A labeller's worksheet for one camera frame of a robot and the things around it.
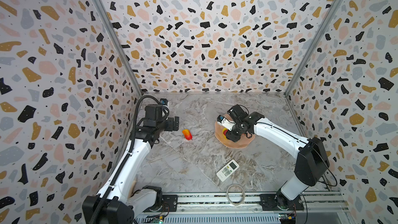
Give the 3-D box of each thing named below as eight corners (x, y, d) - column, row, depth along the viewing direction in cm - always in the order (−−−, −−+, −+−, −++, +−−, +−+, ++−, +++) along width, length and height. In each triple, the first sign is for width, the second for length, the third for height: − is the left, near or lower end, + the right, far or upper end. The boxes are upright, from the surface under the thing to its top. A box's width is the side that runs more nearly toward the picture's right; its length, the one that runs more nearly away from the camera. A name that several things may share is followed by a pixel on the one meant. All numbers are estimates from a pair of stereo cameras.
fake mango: (187, 142, 97) (187, 139, 94) (182, 132, 102) (181, 129, 99) (193, 139, 99) (192, 136, 96) (187, 130, 103) (187, 126, 100)
